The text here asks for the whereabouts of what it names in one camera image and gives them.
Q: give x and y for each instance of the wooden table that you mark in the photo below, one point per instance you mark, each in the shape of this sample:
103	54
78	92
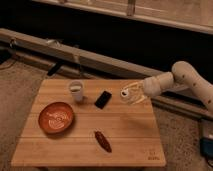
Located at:
131	130

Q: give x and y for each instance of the orange bowl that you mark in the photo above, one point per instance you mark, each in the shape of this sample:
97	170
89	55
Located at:
56	117

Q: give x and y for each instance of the blue object at right edge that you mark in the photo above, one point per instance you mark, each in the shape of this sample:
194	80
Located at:
206	147

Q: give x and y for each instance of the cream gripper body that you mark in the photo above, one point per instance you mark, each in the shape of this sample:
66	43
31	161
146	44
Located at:
132	93

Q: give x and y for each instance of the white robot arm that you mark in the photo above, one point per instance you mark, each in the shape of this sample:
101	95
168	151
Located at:
182	73

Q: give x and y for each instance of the brown oblong food item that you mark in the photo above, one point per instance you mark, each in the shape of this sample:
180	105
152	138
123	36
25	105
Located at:
103	142

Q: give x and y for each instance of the white cup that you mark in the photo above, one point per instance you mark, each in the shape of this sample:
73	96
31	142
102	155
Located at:
76	90

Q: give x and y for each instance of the black lying bottle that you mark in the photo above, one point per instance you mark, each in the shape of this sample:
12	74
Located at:
103	99

